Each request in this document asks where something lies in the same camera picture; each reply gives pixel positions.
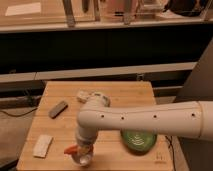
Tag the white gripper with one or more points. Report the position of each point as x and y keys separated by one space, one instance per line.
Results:
x=84 y=149

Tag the white ceramic cup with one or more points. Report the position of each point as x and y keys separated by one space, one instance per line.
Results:
x=83 y=158

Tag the red orange pepper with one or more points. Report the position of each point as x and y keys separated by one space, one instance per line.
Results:
x=71 y=150

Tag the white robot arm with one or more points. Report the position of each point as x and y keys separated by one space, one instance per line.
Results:
x=192 y=119

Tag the green ceramic bowl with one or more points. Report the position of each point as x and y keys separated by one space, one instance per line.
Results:
x=137 y=141

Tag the white sponge pad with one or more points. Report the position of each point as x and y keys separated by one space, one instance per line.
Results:
x=42 y=145

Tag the grey rectangular block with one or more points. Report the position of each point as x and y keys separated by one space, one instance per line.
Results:
x=57 y=109

